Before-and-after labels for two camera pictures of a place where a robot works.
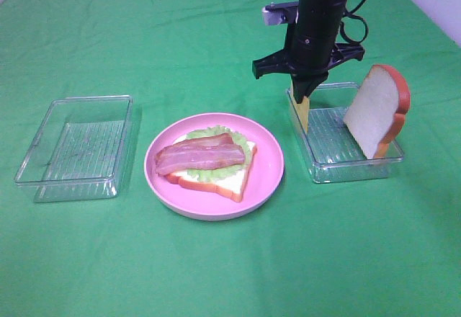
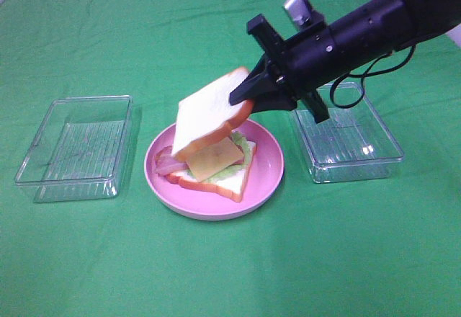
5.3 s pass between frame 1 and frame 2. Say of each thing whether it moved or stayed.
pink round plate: stayed
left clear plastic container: stayed
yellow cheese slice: moved
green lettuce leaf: stayed
